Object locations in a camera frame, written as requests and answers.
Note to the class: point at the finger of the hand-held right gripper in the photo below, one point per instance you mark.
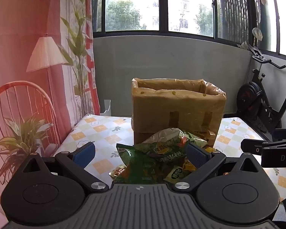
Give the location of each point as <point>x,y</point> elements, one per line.
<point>251,146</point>

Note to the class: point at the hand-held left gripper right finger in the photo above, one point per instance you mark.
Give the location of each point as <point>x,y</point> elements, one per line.
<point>196,155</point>

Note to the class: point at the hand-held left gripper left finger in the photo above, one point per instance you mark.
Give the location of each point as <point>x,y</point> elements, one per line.
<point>84,154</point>

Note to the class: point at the brown cardboard box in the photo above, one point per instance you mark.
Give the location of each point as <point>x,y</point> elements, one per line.
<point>176,109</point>

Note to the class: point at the large green snack bag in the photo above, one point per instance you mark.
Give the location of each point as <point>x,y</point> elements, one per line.
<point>143,164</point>

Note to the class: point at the small yellow candy packet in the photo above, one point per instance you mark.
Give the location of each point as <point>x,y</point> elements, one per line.
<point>188,166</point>

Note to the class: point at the checked floral tablecloth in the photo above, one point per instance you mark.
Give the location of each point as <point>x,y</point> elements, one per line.
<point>102,133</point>

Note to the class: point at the small green white packet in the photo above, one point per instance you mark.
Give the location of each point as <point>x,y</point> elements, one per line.
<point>176,174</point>

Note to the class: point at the crumpled green white snack bag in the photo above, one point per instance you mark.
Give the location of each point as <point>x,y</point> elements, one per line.
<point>166,136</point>

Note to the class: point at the small red yellow sachet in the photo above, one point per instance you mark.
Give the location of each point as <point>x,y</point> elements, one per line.
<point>118,172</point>

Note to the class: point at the white plastic container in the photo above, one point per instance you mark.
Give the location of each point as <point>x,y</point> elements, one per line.
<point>107,111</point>

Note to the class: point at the black exercise bike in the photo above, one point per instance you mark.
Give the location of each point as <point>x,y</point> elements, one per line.
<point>252,95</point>

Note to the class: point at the hanging white bag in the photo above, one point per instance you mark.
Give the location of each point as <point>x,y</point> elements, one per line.
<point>257,33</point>

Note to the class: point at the black window grille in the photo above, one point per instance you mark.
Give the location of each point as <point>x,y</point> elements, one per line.
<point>233,16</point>

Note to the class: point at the printed backdrop cloth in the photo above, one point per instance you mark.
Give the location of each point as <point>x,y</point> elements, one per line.
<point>26,28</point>

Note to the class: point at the dark window frame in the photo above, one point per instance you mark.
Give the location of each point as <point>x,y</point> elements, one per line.
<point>163,9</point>

